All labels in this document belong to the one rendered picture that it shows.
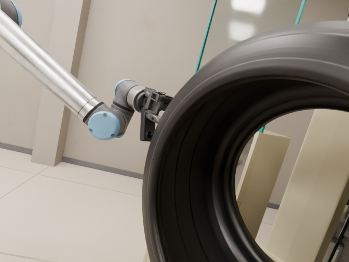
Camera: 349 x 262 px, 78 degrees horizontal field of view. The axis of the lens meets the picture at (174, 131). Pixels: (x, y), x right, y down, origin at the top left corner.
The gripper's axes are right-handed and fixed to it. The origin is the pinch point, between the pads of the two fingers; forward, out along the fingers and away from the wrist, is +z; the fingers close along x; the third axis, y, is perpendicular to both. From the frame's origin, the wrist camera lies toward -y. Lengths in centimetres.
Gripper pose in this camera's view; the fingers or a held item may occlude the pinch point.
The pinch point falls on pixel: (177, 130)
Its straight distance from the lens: 61.2
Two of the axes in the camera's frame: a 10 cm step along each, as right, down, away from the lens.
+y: 3.3, -9.1, -2.4
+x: 7.4, 0.9, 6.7
